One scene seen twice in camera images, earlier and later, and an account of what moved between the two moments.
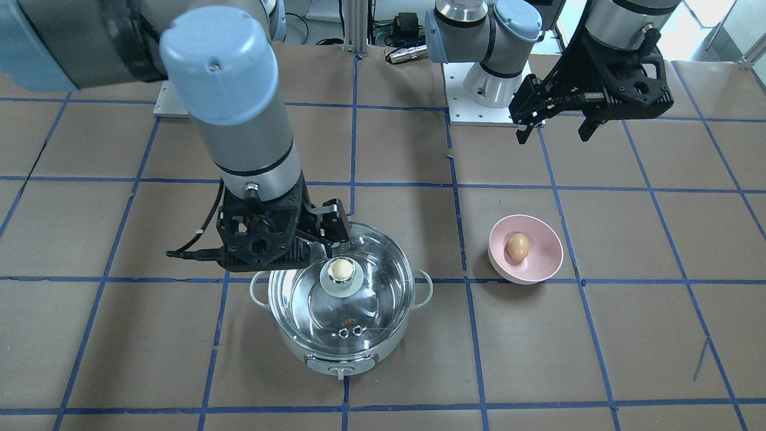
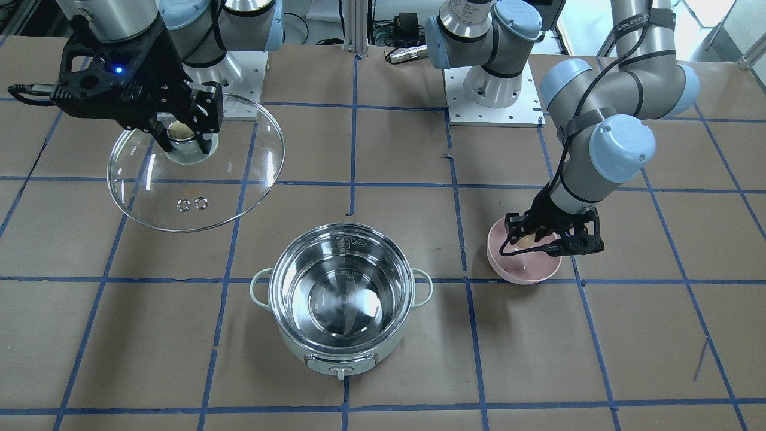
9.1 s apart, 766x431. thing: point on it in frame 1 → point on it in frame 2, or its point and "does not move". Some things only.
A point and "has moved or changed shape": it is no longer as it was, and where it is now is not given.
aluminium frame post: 356,27 does not move
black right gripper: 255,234 → 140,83
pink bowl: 545,251 does not move
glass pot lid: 356,301 → 187,190
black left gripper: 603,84 → 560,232
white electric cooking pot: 349,308 does not move
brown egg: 518,246 has moved or changed shape
